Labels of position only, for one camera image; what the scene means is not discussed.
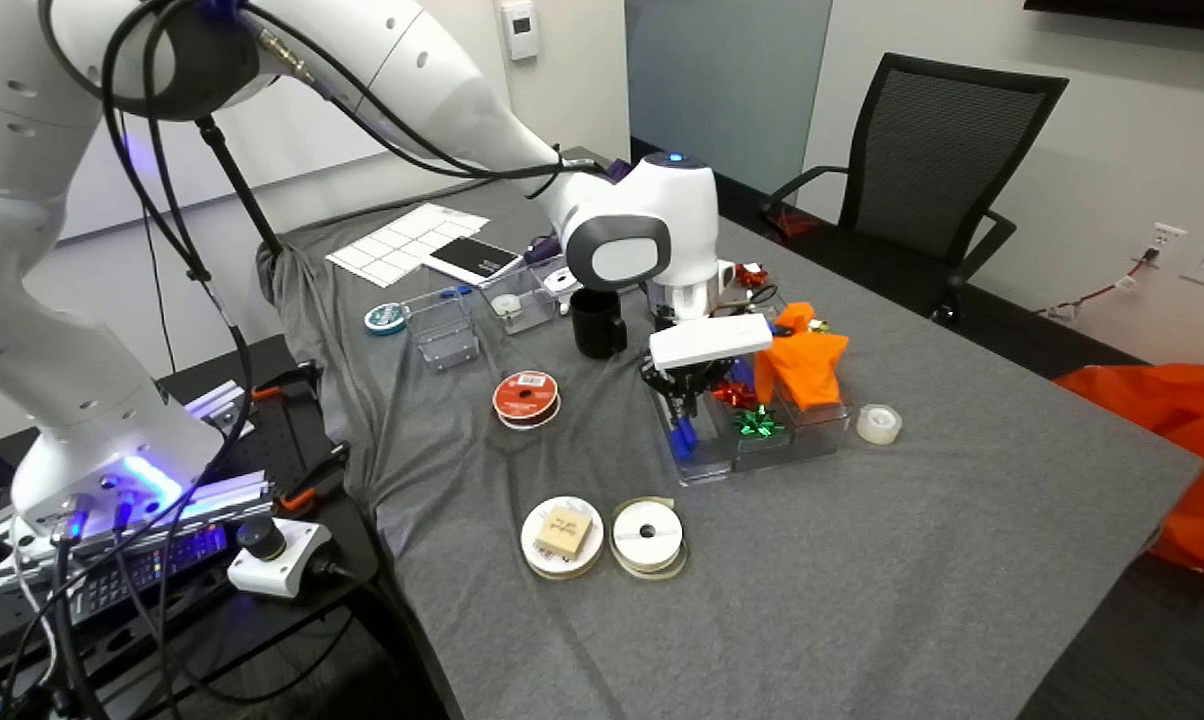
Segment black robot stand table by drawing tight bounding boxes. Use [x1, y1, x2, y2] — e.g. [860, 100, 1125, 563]
[0, 331, 416, 720]

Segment purple ribbon bundle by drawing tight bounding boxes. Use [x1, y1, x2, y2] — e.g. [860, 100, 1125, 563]
[518, 229, 568, 269]

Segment white wall thermostat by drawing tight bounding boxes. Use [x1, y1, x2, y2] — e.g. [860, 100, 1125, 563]
[496, 0, 545, 63]

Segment orange cloth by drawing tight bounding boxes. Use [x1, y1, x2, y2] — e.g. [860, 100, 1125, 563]
[1054, 361, 1204, 584]

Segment white ribbon spool gold edge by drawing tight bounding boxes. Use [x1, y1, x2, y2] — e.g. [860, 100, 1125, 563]
[607, 497, 691, 584]

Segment white label sheets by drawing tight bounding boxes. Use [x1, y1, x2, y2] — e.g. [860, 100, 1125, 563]
[323, 200, 494, 292]

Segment white wall outlet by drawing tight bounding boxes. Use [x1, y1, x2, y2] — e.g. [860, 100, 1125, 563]
[1141, 217, 1192, 272]

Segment black cup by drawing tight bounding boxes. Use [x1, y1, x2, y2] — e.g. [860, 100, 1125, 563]
[568, 285, 633, 365]

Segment beige round container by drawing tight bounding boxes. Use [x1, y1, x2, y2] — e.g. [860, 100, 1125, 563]
[518, 491, 607, 584]

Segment orange black handled tool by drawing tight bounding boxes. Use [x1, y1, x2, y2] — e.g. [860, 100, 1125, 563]
[249, 368, 321, 407]
[278, 445, 351, 521]

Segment black office chair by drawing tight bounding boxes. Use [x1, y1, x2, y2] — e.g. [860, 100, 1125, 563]
[756, 52, 1074, 324]

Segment shiny green gift bow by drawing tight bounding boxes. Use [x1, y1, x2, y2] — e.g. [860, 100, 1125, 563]
[735, 406, 783, 445]

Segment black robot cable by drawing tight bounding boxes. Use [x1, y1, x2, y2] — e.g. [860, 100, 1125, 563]
[37, 0, 603, 720]

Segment shiny red gift bow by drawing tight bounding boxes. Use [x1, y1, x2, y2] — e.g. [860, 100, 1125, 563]
[710, 375, 760, 418]

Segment empty clear plastic container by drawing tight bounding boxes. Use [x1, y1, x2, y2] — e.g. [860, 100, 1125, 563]
[409, 285, 494, 375]

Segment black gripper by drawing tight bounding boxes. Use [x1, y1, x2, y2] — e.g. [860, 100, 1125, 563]
[638, 358, 735, 439]

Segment clear plastic marker container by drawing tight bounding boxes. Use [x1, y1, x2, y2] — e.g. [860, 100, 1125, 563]
[646, 375, 740, 491]

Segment teal round ribbon spool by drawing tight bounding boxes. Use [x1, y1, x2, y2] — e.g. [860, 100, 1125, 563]
[359, 302, 416, 336]

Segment black wall television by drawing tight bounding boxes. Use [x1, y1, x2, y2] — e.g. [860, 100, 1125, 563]
[1021, 0, 1204, 37]

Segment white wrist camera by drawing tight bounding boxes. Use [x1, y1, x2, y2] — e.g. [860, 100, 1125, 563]
[646, 311, 777, 375]

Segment tan paper card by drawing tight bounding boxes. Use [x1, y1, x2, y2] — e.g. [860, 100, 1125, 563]
[531, 509, 595, 562]

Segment clear plastic bow container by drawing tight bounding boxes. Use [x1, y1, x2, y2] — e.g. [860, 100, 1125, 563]
[714, 315, 855, 471]

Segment long clear tape container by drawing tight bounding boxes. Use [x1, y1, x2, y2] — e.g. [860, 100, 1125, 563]
[482, 257, 584, 336]

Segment black tripod pole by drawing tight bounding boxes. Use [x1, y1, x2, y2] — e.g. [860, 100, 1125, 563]
[197, 117, 291, 265]

